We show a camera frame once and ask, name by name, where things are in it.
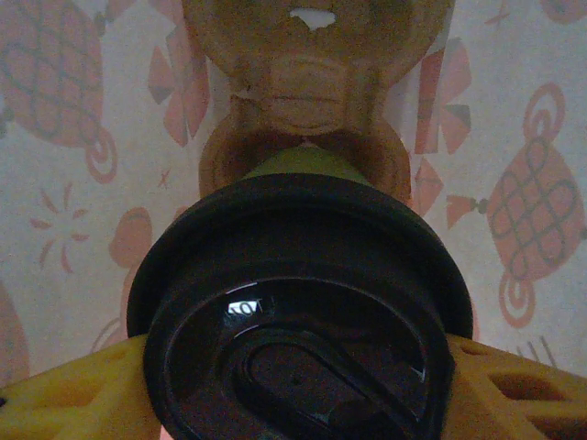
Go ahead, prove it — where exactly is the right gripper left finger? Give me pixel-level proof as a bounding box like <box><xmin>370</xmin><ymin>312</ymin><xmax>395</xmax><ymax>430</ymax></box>
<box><xmin>0</xmin><ymin>334</ymin><xmax>161</xmax><ymax>440</ymax></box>

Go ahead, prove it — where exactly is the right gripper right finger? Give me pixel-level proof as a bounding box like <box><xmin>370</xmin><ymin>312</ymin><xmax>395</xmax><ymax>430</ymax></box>
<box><xmin>442</xmin><ymin>336</ymin><xmax>587</xmax><ymax>440</ymax></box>

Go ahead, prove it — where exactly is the black plastic cup lid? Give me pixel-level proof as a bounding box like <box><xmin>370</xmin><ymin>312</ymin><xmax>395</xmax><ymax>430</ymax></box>
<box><xmin>127</xmin><ymin>173</ymin><xmax>473</xmax><ymax>440</ymax></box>

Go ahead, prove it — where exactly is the cardboard cup carrier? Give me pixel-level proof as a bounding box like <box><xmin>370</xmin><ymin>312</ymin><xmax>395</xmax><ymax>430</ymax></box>
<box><xmin>181</xmin><ymin>0</ymin><xmax>455</xmax><ymax>207</ymax></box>

